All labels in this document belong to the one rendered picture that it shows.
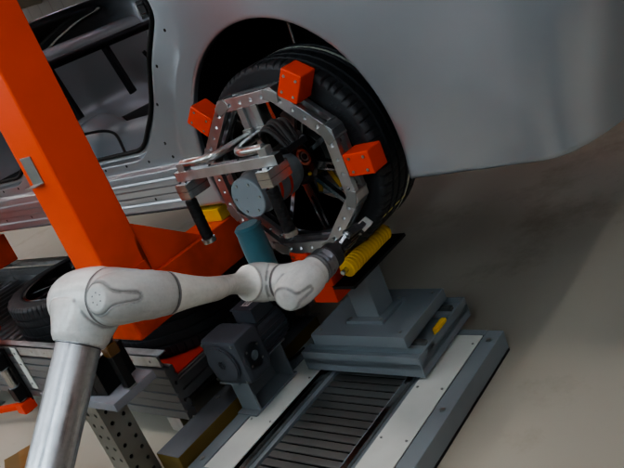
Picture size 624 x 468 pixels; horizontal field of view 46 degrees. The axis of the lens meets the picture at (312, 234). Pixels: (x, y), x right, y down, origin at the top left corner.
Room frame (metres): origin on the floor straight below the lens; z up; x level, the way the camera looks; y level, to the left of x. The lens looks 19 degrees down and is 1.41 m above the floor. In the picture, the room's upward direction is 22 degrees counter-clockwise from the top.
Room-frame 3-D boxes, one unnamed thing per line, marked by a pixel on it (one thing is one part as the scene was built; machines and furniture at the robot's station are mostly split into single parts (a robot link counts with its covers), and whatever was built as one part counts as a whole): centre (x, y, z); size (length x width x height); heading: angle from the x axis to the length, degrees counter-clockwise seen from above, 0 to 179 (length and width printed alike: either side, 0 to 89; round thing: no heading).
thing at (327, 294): (2.25, -0.01, 0.48); 0.16 x 0.12 x 0.17; 136
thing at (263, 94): (2.22, 0.01, 0.85); 0.54 x 0.07 x 0.54; 46
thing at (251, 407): (2.37, 0.30, 0.26); 0.42 x 0.18 x 0.35; 136
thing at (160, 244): (2.55, 0.40, 0.69); 0.52 x 0.17 x 0.35; 136
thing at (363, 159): (2.01, -0.22, 0.85); 0.09 x 0.08 x 0.07; 46
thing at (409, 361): (2.35, -0.11, 0.13); 0.50 x 0.36 x 0.10; 46
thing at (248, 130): (2.20, 0.17, 1.03); 0.19 x 0.18 x 0.11; 136
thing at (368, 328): (2.35, -0.10, 0.32); 0.40 x 0.30 x 0.28; 46
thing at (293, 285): (1.85, 0.09, 0.64); 0.16 x 0.13 x 0.11; 136
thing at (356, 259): (2.21, -0.14, 0.51); 0.29 x 0.06 x 0.06; 136
